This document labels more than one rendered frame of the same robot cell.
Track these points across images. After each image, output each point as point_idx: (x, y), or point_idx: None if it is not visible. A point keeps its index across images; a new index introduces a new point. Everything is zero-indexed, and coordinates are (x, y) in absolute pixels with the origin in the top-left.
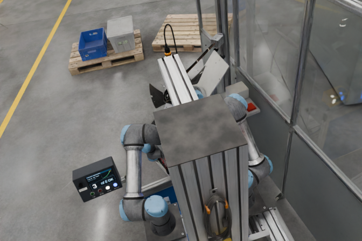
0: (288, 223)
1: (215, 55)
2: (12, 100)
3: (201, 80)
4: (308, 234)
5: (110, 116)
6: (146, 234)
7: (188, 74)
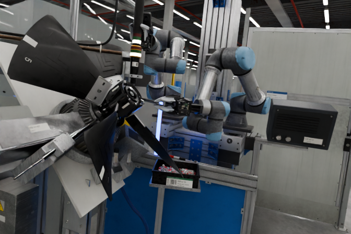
0: (93, 233)
1: (8, 46)
2: None
3: (40, 100)
4: (95, 220)
5: None
6: (252, 127)
7: None
